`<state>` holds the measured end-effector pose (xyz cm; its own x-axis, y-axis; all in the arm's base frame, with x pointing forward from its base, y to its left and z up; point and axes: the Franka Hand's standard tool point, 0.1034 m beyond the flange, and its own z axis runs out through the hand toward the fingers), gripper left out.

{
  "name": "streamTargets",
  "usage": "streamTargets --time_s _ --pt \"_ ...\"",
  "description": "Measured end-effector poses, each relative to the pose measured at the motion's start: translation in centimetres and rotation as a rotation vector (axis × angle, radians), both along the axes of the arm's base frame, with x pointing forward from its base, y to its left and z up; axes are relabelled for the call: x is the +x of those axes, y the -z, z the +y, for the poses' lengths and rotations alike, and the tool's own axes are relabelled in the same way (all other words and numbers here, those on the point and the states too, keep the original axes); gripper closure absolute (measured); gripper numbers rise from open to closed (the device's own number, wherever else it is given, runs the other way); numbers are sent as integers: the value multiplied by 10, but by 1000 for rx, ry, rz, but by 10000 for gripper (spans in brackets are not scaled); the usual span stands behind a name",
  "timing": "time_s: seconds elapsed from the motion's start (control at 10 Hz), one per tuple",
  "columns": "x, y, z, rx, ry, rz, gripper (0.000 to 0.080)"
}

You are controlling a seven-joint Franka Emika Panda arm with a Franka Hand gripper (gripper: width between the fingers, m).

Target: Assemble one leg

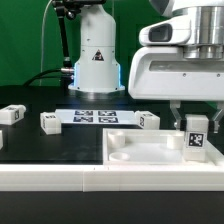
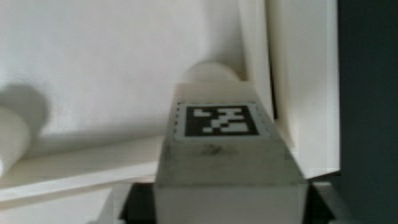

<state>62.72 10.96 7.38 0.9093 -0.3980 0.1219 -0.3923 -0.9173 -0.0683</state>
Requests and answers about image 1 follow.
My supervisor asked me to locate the white square tabletop part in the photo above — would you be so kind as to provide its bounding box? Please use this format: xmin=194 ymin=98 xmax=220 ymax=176
xmin=102 ymin=129 xmax=224 ymax=166

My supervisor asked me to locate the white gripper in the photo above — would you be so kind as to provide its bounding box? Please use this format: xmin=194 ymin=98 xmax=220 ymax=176
xmin=128 ymin=47 xmax=224 ymax=133

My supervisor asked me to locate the white sheet with AprilTags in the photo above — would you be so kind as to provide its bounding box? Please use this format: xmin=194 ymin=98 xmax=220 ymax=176
xmin=55 ymin=109 xmax=136 ymax=125

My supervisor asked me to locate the grey cable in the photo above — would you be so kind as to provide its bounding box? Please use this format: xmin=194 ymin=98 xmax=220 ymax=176
xmin=38 ymin=0 xmax=54 ymax=87

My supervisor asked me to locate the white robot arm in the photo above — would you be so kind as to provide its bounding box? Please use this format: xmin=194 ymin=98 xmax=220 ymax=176
xmin=71 ymin=0 xmax=224 ymax=132

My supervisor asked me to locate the white U-shaped obstacle fence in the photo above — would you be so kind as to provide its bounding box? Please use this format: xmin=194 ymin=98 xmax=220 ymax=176
xmin=0 ymin=165 xmax=224 ymax=192

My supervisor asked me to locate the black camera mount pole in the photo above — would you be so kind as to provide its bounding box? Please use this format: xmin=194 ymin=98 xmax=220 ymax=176
xmin=52 ymin=0 xmax=106 ymax=76

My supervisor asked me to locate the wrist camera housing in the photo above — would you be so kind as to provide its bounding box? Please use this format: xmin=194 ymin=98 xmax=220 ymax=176
xmin=139 ymin=15 xmax=191 ymax=46

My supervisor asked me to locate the black cable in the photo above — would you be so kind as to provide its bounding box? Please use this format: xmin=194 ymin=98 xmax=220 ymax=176
xmin=22 ymin=68 xmax=73 ymax=88

